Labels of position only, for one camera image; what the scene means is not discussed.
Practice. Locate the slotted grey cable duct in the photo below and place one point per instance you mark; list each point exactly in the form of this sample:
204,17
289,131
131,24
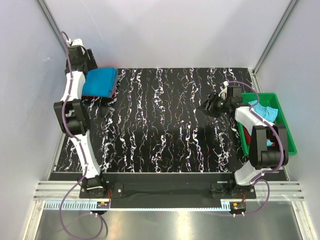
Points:
142,206

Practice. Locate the light cyan t shirt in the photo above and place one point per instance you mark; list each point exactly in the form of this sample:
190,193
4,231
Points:
268,113

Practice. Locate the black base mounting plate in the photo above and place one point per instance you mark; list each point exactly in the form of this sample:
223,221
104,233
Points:
199,188

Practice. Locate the aluminium frame post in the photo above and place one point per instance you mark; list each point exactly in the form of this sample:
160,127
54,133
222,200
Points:
276,33
61,36

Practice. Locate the dark red t shirt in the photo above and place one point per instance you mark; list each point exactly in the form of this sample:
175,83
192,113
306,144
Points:
247,136

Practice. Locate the bright blue t shirt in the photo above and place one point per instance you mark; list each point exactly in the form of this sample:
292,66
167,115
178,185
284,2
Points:
100,82

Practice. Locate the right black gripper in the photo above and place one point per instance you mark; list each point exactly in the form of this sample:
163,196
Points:
213,97

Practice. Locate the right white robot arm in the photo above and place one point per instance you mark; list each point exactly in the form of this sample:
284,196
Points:
268,149

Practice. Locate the green plastic bin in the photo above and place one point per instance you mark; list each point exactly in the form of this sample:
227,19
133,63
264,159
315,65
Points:
269,100

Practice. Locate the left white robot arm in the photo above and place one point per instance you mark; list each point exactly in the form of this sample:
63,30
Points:
74,119

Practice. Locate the right aluminium frame post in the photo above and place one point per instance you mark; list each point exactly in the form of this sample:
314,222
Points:
276,33

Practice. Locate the left aluminium frame post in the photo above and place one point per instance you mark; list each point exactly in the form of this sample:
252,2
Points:
61,36

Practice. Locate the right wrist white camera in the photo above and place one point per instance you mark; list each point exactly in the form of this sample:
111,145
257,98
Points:
223,92

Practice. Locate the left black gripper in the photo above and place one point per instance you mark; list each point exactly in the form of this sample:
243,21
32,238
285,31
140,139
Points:
91,65

